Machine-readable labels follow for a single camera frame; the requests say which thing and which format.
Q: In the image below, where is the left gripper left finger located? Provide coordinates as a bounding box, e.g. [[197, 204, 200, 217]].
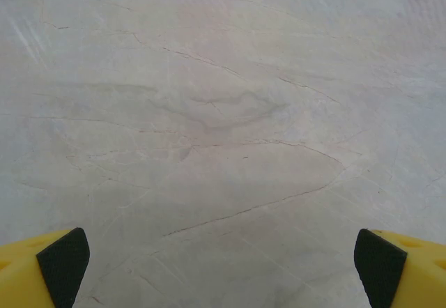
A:
[[0, 226, 91, 308]]

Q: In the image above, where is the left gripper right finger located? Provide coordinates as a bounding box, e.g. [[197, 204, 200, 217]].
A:
[[353, 228, 446, 308]]

